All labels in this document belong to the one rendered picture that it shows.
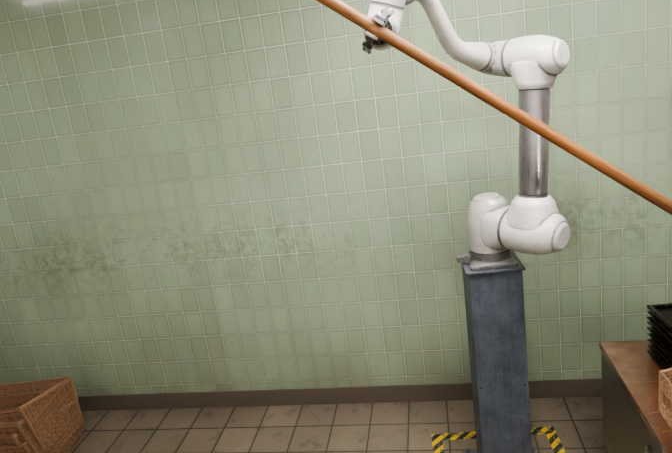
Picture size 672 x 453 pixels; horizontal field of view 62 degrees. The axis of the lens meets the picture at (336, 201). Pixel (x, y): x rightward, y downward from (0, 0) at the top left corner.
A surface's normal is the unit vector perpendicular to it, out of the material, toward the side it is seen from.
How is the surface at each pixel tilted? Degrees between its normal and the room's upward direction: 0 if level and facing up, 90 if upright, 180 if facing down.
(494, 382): 90
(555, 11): 90
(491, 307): 90
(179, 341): 90
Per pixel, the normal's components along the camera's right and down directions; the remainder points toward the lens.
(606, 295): -0.15, 0.26
